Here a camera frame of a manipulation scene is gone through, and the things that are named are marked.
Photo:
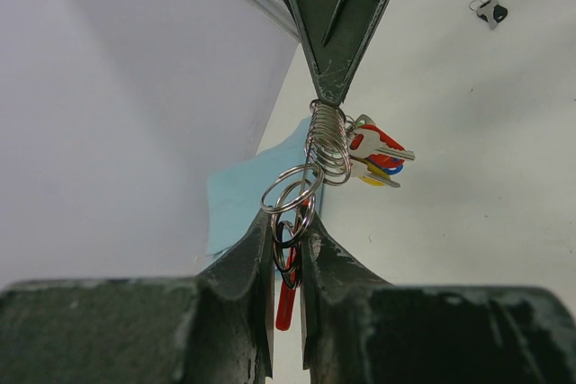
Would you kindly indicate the bunch of tagged keys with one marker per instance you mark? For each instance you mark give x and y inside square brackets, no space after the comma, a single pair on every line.
[375,157]

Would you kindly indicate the light blue folded cloth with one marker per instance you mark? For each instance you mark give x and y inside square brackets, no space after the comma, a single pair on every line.
[234,193]

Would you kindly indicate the key with blue tag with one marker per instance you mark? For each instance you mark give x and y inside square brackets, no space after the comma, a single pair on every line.
[490,11]

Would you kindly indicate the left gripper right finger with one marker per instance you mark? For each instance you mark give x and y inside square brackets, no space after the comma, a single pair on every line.
[358,328]

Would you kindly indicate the red handled metal keyring holder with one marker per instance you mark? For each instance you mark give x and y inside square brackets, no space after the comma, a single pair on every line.
[291,200]

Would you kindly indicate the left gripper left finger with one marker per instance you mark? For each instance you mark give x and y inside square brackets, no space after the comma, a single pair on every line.
[214,327]

